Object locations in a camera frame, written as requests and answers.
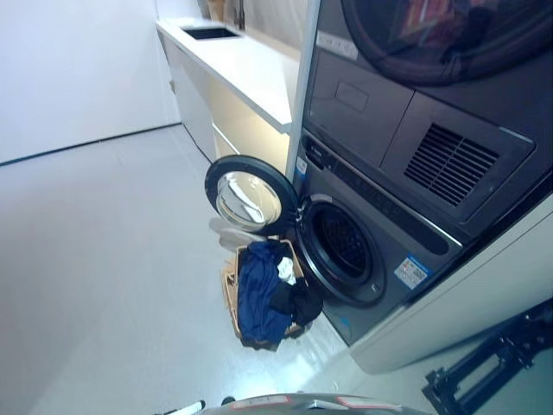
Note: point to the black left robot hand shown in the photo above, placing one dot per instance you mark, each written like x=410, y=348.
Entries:
x=196, y=406

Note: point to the woven brown laundry basket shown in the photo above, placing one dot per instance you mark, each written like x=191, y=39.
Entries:
x=231, y=281

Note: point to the round washing machine door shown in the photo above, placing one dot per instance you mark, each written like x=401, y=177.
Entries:
x=248, y=195

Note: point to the grey front-load washing machine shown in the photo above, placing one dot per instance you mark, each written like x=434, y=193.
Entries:
x=380, y=225

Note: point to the dark blue garment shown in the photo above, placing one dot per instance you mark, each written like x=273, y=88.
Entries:
x=259, y=294

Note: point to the black garment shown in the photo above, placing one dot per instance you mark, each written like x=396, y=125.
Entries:
x=298, y=300

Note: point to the white small garment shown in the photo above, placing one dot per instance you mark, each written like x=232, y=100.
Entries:
x=286, y=269

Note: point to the black metal stand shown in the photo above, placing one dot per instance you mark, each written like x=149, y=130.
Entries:
x=488, y=363

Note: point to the white counter cabinet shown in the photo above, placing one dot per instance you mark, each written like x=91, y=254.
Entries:
x=229, y=82

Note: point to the black sink basin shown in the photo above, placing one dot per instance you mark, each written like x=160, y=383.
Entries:
x=208, y=31

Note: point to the dark grey stacked dryer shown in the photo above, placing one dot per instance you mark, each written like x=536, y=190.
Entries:
x=432, y=108

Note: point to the white appliance cabinet frame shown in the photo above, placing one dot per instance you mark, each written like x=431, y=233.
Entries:
x=453, y=302

